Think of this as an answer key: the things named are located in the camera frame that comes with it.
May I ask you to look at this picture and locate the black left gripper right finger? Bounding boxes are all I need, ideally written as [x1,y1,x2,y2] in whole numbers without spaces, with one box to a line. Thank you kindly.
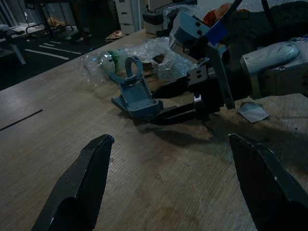
[227,133,308,231]

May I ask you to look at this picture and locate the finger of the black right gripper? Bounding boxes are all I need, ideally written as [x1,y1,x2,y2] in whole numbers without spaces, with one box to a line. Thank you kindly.
[149,102,201,126]
[151,76,191,100]

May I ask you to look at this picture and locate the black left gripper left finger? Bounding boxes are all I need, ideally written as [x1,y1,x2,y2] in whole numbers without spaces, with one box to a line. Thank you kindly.
[30,133,115,231]

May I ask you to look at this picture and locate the grey printed plastic bracket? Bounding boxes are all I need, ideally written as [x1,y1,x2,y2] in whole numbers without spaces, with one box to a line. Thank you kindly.
[111,55,165,121]

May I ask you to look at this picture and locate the clear bubble wrap sheet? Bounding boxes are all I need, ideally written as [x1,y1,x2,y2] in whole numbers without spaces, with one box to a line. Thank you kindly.
[124,36,194,82]

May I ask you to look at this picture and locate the grey paper scrap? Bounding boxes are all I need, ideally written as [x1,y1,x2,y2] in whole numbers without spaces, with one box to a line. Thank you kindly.
[237,101,270,124]

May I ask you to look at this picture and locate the clear plastic bottle green label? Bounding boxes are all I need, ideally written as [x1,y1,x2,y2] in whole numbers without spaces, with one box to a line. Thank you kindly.
[80,49,126,88]

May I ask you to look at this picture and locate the black handheld controller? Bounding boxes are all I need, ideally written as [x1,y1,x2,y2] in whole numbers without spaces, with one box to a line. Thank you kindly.
[141,9,170,35]

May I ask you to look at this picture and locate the brown crumpled paper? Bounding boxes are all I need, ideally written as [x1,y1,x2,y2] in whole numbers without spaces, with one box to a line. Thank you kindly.
[105,30,124,42]

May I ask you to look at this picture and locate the orange crumpled bag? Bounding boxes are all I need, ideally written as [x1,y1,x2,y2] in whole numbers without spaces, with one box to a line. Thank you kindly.
[203,2,247,24]

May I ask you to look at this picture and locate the white drawer cabinet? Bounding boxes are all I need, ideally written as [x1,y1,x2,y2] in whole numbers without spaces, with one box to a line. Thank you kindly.
[115,0,141,36]

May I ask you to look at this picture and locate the thin black stick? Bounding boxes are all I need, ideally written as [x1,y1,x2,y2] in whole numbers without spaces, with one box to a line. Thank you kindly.
[0,109,44,132]

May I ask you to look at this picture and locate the dark cloth heap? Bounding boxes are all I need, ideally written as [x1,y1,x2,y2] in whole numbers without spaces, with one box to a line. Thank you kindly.
[226,4,308,50]

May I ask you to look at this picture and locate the white low table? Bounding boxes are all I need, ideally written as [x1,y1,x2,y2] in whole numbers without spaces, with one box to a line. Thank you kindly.
[0,23,27,65]

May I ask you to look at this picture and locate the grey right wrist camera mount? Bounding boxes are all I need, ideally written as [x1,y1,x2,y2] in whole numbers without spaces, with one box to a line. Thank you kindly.
[169,11,236,110]

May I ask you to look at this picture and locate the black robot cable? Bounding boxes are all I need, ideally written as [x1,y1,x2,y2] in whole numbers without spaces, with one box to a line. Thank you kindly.
[260,0,276,26]
[225,0,243,24]

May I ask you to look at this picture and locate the black metal frame bench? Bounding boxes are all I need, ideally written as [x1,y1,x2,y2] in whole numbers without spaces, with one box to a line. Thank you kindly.
[23,0,76,40]

